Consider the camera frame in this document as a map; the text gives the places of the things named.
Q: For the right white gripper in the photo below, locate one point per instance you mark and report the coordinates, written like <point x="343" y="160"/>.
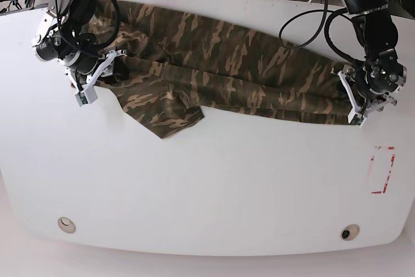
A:
<point x="97" y="72"/>

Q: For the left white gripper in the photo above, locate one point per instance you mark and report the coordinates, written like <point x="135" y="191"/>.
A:
<point x="359" y="108"/>

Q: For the camouflage T-shirt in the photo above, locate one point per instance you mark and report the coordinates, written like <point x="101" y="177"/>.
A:
<point x="180" y="62"/>

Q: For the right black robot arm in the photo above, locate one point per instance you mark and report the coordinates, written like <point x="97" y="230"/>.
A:
<point x="60" y="37"/>

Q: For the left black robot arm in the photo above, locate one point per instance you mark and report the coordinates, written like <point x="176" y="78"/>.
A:
<point x="370" y="83"/>

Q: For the red tape rectangle marking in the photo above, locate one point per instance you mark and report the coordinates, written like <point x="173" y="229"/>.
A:
<point x="380" y="169"/>

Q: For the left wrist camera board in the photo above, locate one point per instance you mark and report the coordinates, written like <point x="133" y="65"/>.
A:
<point x="356" y="119"/>

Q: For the right table cable grommet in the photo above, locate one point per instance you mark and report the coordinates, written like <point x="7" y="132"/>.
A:
<point x="350" y="232"/>

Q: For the table cable grommet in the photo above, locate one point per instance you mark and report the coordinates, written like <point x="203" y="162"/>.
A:
<point x="66" y="225"/>
<point x="350" y="232"/>

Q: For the left table cable grommet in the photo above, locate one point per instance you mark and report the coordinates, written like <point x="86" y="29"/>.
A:
<point x="66" y="225"/>

